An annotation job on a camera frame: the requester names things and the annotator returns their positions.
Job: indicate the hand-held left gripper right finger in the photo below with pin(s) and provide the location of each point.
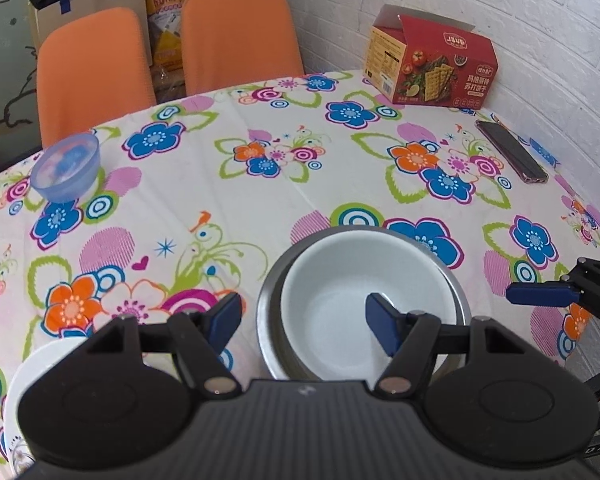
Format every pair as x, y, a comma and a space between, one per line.
382, 322

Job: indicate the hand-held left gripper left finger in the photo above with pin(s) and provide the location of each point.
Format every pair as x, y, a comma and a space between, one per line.
227, 315

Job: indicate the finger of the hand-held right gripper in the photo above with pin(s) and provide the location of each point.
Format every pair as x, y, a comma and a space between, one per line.
540, 294

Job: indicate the stainless steel bowl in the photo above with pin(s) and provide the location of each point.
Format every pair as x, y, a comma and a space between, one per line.
270, 310

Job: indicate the white ceramic bowl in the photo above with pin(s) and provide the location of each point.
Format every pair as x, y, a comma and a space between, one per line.
330, 300

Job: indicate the white plate with flower print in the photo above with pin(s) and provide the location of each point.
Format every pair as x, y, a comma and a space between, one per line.
25, 385

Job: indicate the smartphone in dark case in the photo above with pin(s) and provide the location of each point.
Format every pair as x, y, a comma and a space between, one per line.
510, 152

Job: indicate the translucent blue bowl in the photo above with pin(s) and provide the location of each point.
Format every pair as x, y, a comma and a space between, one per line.
65, 170

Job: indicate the red cracker box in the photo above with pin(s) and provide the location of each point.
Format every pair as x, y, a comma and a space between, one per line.
430, 70

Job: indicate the orange chair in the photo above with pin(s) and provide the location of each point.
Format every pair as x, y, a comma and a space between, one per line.
240, 35
95, 75

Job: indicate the yellow snack bag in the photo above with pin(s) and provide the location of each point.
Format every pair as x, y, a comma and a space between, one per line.
167, 25

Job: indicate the brown cardboard box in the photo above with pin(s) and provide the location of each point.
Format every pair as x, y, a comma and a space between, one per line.
125, 0

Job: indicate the frosted glass door with cat drawing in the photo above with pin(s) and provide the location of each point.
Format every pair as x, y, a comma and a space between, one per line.
5, 60

